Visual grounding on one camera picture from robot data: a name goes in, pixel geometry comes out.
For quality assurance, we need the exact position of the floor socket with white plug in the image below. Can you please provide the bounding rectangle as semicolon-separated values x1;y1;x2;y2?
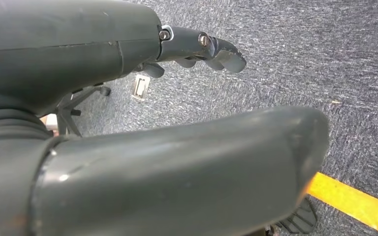
131;74;151;102

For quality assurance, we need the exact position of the black ribbed foot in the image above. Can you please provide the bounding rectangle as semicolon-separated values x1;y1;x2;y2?
265;197;318;235

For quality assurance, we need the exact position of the yellow tape frame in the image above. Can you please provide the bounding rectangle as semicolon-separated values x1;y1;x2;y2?
306;172;378;236

